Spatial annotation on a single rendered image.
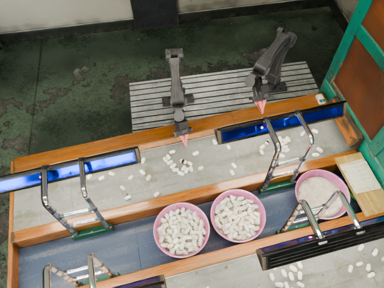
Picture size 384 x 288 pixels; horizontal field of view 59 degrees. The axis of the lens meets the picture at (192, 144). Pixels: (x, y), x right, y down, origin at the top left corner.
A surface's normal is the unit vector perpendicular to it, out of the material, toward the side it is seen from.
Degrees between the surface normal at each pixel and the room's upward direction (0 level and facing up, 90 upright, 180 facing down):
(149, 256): 0
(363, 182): 0
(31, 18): 89
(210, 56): 0
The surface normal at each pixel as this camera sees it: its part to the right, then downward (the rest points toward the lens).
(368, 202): -0.02, -0.53
